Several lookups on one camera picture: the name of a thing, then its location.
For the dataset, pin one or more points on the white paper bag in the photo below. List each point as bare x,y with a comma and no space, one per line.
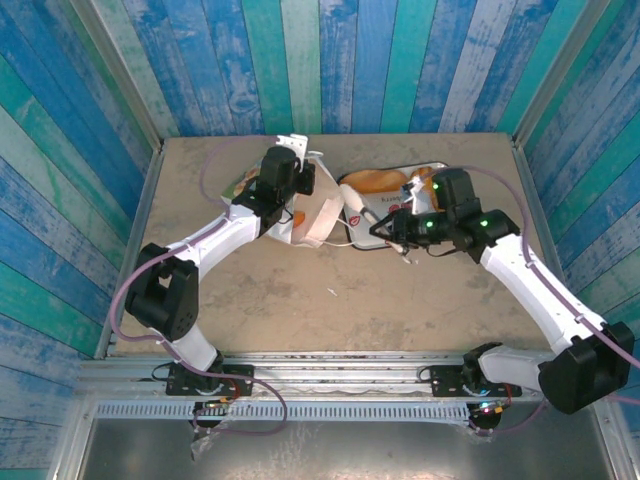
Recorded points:
322,210

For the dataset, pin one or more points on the long fake baguette loaf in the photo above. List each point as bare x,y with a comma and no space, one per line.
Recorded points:
375,182

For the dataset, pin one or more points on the round striped fake bun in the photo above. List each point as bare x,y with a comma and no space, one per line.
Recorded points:
422,175

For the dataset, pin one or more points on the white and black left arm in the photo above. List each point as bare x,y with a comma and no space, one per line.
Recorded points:
220,237

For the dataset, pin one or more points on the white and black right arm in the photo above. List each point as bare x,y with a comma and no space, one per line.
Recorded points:
540,290

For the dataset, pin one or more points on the white strawberry print tray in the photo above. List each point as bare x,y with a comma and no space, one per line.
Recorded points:
385,200

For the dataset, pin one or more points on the grey metal sheet panel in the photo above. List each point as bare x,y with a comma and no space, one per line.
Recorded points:
350,450

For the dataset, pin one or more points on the clear plastic scrap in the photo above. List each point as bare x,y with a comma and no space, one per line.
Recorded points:
200,445

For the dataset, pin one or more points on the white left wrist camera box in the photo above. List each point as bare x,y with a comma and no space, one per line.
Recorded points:
294,144

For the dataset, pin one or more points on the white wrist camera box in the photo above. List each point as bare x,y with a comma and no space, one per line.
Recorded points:
294,144
420,200

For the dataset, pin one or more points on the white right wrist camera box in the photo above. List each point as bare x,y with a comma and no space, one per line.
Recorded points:
420,200

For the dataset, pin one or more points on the aluminium table side rail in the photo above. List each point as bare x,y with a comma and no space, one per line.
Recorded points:
131,250
526,165

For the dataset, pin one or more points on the aluminium mounting rail frame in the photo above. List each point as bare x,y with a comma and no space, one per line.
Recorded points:
340,372

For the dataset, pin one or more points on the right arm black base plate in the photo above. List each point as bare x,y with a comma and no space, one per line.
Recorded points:
445,380

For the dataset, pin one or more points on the aluminium corner post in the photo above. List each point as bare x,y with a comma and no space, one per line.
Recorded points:
122,75
555,75

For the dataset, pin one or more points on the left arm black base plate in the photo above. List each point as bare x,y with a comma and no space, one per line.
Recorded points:
235,375

